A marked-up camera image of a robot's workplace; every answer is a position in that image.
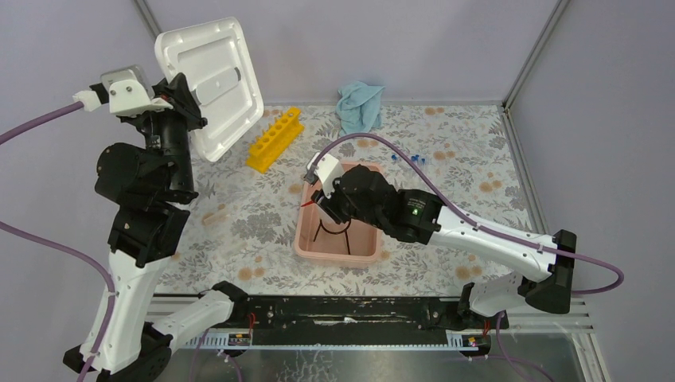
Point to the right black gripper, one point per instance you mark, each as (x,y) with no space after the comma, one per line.
(329,204)

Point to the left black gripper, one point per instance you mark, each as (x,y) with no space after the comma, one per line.
(178,91)

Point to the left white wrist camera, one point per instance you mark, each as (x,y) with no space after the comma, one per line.
(125,91)

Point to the white plastic bin lid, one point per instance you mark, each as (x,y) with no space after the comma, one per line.
(215,60)

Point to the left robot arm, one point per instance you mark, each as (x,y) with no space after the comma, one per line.
(151,186)

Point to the light blue cloth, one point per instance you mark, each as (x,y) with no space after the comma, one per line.
(358,108)

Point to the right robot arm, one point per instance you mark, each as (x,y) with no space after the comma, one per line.
(538,278)

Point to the black metal ring tripod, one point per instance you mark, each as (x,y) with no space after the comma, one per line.
(326,236)

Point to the yellow test tube rack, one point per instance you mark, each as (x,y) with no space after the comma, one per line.
(268,147)

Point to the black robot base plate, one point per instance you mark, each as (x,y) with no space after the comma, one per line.
(349,322)

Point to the pink plastic bin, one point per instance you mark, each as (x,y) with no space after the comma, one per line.
(365,241)

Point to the red-capped white wash bottle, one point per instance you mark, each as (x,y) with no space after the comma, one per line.
(312,202)

